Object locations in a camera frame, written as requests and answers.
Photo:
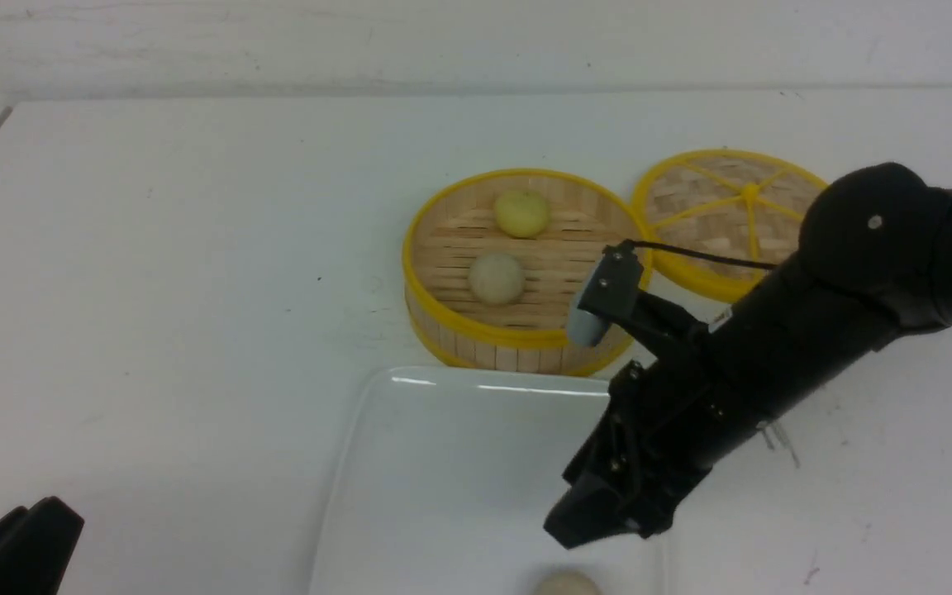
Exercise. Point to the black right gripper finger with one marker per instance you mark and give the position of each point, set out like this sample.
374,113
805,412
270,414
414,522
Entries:
589,512

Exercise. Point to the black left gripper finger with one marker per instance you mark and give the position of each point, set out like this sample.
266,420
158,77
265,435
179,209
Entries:
36,545

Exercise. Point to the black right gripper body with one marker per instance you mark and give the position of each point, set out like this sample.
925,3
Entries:
665,424

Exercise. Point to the white steamed bun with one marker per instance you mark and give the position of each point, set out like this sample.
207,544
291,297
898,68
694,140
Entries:
496,279
567,583

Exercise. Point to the yellow steamed bun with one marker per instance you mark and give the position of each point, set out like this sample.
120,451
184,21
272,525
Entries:
521,214

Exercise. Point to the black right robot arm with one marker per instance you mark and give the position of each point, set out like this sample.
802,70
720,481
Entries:
873,264

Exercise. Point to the white rectangular plate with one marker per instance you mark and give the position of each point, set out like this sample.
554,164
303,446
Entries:
445,482

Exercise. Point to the bamboo steamer lid yellow rim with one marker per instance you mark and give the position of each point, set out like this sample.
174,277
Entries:
728,203

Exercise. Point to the bamboo steamer basket yellow rim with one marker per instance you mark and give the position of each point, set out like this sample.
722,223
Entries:
457,225

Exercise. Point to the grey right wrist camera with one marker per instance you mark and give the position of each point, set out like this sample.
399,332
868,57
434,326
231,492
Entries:
608,295

